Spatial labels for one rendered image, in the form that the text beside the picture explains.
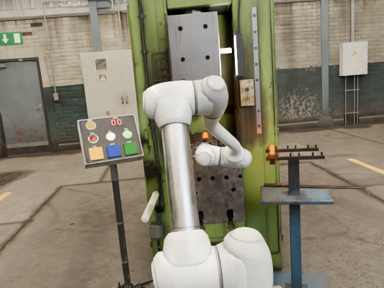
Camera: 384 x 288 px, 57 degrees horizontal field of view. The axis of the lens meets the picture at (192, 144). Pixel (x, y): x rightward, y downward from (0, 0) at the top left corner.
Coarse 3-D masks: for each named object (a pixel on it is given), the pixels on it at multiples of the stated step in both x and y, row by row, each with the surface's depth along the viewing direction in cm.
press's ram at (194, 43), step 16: (176, 16) 208; (192, 16) 208; (208, 16) 208; (176, 32) 210; (192, 32) 210; (208, 32) 209; (176, 48) 212; (192, 48) 211; (208, 48) 211; (176, 64) 213; (192, 64) 213; (208, 64) 213; (176, 80) 215; (192, 80) 215
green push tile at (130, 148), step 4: (124, 144) 207; (128, 144) 208; (132, 144) 209; (124, 148) 206; (128, 148) 207; (132, 148) 208; (136, 148) 208; (128, 152) 206; (132, 152) 207; (136, 152) 208
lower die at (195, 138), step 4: (208, 132) 253; (192, 136) 253; (196, 136) 246; (200, 136) 244; (208, 136) 235; (212, 136) 239; (192, 140) 237; (196, 140) 229; (200, 140) 228; (212, 140) 224; (216, 140) 222; (192, 144) 222; (216, 144) 221; (192, 148) 222; (192, 152) 223
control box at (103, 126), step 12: (84, 120) 206; (96, 120) 208; (108, 120) 211; (132, 120) 215; (84, 132) 204; (96, 132) 206; (108, 132) 208; (120, 132) 210; (132, 132) 212; (84, 144) 201; (96, 144) 203; (108, 144) 205; (120, 144) 207; (84, 156) 198; (132, 156) 207
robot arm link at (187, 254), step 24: (144, 96) 128; (168, 96) 126; (192, 96) 127; (168, 120) 125; (168, 144) 124; (168, 168) 122; (192, 168) 124; (168, 192) 121; (192, 192) 120; (192, 216) 117; (168, 240) 114; (192, 240) 112; (168, 264) 110; (192, 264) 110; (216, 264) 110
